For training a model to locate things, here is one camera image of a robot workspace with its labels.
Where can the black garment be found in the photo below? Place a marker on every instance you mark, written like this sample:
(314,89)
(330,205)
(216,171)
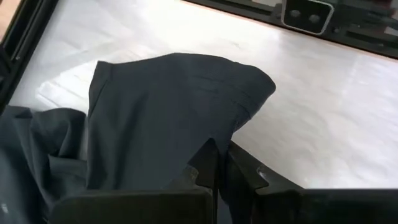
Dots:
(155,118)

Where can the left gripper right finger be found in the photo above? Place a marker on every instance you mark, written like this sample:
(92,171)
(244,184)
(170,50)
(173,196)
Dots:
(311,207)

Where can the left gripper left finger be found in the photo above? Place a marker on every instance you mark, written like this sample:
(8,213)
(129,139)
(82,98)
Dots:
(130,207)

